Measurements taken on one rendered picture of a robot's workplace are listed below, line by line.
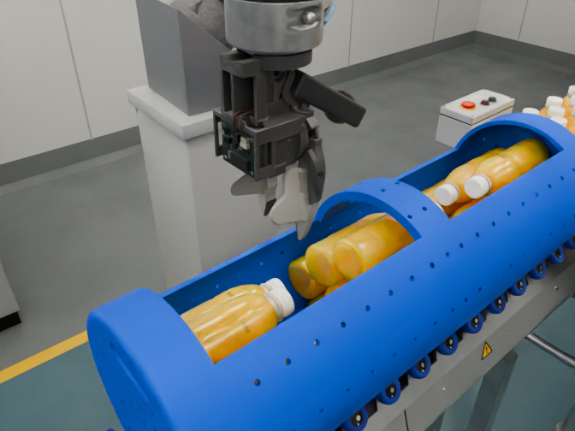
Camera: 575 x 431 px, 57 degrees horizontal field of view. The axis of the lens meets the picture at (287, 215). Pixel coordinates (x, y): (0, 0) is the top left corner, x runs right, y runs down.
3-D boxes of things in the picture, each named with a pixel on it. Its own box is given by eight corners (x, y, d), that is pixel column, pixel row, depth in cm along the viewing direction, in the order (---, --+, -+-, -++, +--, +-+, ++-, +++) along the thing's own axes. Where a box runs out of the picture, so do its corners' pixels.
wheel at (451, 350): (430, 329, 89) (439, 329, 88) (449, 326, 92) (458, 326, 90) (434, 357, 89) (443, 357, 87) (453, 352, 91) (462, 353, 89)
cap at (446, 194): (450, 180, 99) (445, 182, 98) (462, 197, 98) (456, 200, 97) (437, 188, 102) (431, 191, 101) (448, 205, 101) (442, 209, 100)
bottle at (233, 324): (125, 354, 62) (251, 285, 72) (151, 408, 62) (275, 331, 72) (139, 352, 56) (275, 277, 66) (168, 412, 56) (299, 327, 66)
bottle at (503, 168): (546, 176, 103) (494, 209, 93) (512, 166, 108) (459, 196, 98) (554, 143, 100) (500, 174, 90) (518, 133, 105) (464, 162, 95)
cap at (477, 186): (488, 198, 94) (482, 202, 93) (469, 191, 96) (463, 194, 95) (491, 179, 92) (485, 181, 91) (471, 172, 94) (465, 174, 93)
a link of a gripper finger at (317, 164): (288, 200, 58) (277, 123, 55) (300, 195, 59) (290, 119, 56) (317, 209, 54) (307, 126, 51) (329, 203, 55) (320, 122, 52)
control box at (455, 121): (434, 140, 145) (440, 104, 139) (476, 121, 155) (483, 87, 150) (465, 153, 138) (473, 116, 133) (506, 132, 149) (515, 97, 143)
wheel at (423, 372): (402, 351, 85) (411, 352, 84) (422, 347, 88) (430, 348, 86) (406, 380, 85) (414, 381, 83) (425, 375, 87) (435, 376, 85)
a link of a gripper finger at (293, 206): (267, 254, 57) (253, 174, 54) (307, 234, 61) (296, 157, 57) (285, 262, 55) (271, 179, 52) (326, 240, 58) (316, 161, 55)
